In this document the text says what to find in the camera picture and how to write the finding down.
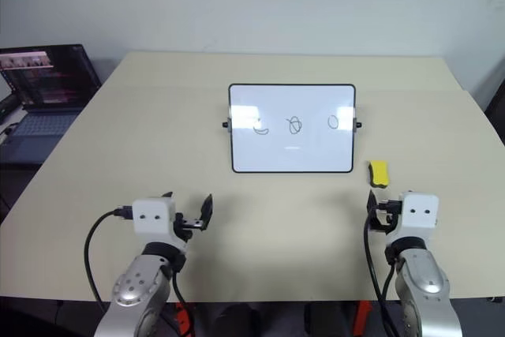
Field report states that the black-framed tabletop whiteboard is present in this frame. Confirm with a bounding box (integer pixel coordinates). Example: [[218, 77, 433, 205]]
[[220, 83, 365, 175]]

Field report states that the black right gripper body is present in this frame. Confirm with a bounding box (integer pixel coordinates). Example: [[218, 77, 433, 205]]
[[369, 198, 403, 236]]

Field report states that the orange frame part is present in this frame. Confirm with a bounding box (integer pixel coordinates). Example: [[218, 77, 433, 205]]
[[351, 300, 372, 336], [174, 301, 192, 335]]

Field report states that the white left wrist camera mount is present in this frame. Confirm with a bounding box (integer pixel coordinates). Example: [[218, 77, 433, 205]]
[[132, 196, 189, 253]]

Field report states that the open blue laptop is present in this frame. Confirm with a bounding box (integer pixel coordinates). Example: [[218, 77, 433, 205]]
[[0, 43, 103, 167]]

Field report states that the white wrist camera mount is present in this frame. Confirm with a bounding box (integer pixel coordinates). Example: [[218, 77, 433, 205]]
[[132, 196, 189, 253], [384, 191, 440, 248]]

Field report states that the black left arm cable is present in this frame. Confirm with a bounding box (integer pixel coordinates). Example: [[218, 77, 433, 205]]
[[83, 204, 135, 310]]

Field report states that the yellow object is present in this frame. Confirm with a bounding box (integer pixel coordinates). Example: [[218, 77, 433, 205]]
[[367, 159, 392, 189]]

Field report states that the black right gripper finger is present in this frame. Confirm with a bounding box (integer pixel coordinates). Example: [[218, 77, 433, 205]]
[[366, 189, 380, 223]]

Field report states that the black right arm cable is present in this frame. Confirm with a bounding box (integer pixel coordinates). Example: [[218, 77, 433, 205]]
[[362, 210, 400, 337]]

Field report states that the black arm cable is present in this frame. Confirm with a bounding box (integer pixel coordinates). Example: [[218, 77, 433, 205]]
[[83, 204, 135, 310], [362, 210, 400, 337]]

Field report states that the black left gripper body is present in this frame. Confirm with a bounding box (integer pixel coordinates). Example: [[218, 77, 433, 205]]
[[173, 212, 209, 242]]

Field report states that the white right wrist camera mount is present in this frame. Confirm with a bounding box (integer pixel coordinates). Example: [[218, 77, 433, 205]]
[[384, 191, 440, 248]]

